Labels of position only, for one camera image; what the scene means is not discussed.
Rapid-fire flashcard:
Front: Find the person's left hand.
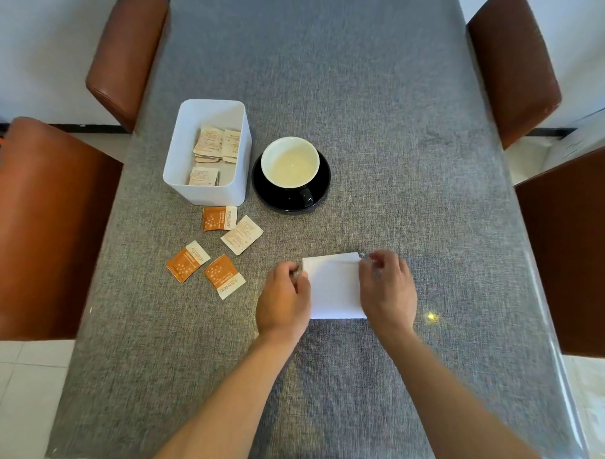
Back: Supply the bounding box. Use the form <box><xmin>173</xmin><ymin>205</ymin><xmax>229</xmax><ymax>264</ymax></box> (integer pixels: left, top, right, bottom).
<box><xmin>256</xmin><ymin>261</ymin><xmax>312</xmax><ymax>342</ymax></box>

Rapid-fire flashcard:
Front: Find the person's right hand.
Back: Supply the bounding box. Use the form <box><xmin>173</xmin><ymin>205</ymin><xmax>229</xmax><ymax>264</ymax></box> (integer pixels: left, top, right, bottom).
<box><xmin>358</xmin><ymin>250</ymin><xmax>418</xmax><ymax>335</ymax></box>

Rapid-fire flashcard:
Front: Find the white paper napkin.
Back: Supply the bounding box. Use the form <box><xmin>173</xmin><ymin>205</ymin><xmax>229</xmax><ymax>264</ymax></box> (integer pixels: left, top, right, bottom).
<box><xmin>302</xmin><ymin>253</ymin><xmax>368</xmax><ymax>320</ymax></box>

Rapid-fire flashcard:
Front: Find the person's left forearm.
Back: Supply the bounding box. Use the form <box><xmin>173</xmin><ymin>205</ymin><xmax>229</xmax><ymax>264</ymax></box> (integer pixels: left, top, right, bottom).
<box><xmin>153</xmin><ymin>330</ymin><xmax>303</xmax><ymax>459</ymax></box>

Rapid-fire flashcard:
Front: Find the person's right forearm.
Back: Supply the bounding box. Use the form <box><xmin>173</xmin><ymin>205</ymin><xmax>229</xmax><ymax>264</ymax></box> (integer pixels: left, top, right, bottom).
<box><xmin>378</xmin><ymin>326</ymin><xmax>542</xmax><ymax>459</ymax></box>

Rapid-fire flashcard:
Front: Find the orange and white sachet packet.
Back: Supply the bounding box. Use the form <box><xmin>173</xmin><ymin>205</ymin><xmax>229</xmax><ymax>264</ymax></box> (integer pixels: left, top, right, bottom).
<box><xmin>203</xmin><ymin>254</ymin><xmax>247</xmax><ymax>300</ymax></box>
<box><xmin>202</xmin><ymin>206</ymin><xmax>238</xmax><ymax>232</ymax></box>
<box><xmin>165</xmin><ymin>240</ymin><xmax>211</xmax><ymax>284</ymax></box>

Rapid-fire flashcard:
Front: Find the black saucer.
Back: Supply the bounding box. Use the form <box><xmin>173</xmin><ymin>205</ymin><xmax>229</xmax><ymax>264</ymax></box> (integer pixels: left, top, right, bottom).
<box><xmin>251</xmin><ymin>151</ymin><xmax>332</xmax><ymax>214</ymax></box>

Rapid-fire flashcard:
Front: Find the black cup with white inside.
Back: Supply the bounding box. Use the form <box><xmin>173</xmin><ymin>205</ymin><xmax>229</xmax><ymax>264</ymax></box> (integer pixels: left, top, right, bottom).
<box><xmin>260</xmin><ymin>136</ymin><xmax>321</xmax><ymax>205</ymax></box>

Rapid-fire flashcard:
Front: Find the grey fabric tablecloth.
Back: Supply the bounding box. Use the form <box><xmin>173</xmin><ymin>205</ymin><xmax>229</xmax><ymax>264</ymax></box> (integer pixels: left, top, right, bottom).
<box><xmin>45</xmin><ymin>0</ymin><xmax>590</xmax><ymax>459</ymax></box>

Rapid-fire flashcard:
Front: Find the white rectangular plastic box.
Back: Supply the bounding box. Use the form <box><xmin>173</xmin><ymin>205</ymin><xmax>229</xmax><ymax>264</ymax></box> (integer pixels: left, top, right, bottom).
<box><xmin>163</xmin><ymin>99</ymin><xmax>251</xmax><ymax>208</ymax></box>

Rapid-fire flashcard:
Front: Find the brown leather chair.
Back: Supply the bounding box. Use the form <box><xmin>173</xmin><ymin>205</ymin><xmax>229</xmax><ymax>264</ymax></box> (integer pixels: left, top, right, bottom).
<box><xmin>514</xmin><ymin>146</ymin><xmax>605</xmax><ymax>359</ymax></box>
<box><xmin>466</xmin><ymin>0</ymin><xmax>563</xmax><ymax>150</ymax></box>
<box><xmin>85</xmin><ymin>0</ymin><xmax>170</xmax><ymax>133</ymax></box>
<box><xmin>0</xmin><ymin>116</ymin><xmax>125</xmax><ymax>341</ymax></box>

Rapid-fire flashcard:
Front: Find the white cabinet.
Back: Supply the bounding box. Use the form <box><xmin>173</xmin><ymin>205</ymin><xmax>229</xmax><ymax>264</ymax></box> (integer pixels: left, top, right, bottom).
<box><xmin>543</xmin><ymin>110</ymin><xmax>605</xmax><ymax>173</ymax></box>

